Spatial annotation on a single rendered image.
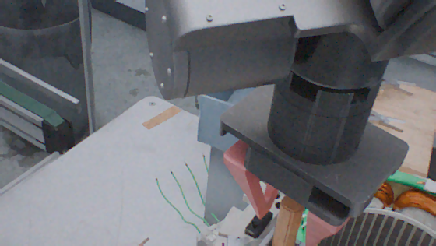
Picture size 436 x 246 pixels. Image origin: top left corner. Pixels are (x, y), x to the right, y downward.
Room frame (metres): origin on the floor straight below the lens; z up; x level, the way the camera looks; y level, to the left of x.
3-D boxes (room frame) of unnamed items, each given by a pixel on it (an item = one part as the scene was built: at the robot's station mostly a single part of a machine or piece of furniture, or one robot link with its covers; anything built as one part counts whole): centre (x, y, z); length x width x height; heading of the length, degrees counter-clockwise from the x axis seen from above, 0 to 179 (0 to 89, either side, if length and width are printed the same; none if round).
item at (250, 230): (0.36, -0.05, 1.10); 0.03 x 0.01 x 0.01; 152
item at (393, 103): (0.62, -0.19, 1.05); 0.20 x 0.19 x 0.02; 71
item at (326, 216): (0.26, -0.06, 1.25); 0.07 x 0.07 x 0.09; 55
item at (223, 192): (0.67, -0.05, 0.92); 0.17 x 0.11 x 0.28; 161
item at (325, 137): (0.26, -0.06, 1.32); 0.10 x 0.07 x 0.07; 55
